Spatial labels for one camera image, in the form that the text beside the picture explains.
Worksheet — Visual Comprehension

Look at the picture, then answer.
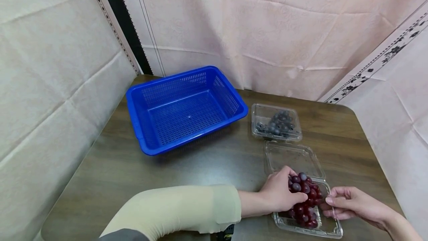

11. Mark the clear plastic punnet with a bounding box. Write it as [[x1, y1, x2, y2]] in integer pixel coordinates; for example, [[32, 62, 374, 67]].
[[251, 103, 303, 142]]

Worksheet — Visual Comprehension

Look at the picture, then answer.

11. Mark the bunch of red grapes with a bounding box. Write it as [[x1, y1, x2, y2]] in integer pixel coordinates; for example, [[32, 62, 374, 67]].
[[288, 172, 324, 229]]

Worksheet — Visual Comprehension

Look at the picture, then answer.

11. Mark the person's left forearm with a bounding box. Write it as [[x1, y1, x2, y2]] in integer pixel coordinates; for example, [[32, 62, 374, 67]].
[[99, 185, 265, 241]]

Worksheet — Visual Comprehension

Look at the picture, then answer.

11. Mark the person's right forearm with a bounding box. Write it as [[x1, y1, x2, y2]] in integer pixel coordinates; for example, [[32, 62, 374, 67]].
[[382, 211, 424, 241]]

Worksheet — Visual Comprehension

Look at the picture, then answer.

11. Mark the person's right hand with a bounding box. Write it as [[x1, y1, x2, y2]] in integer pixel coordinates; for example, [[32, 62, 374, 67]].
[[320, 186, 390, 230]]

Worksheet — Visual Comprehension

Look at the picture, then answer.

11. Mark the clear plastic clamshell box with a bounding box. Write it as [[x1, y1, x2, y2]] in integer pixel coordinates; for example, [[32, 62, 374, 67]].
[[264, 141, 344, 240]]

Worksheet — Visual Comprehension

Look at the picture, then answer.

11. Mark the person's left hand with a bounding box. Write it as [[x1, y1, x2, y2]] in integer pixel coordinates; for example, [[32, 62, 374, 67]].
[[259, 166, 309, 213]]

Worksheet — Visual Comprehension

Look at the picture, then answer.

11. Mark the blue plastic perforated basket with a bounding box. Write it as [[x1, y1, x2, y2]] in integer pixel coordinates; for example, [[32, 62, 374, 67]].
[[126, 65, 249, 156]]

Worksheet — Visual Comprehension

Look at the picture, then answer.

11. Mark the bunch of dark blue grapes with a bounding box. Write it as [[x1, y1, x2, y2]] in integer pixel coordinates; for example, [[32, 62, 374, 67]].
[[256, 110, 298, 138]]

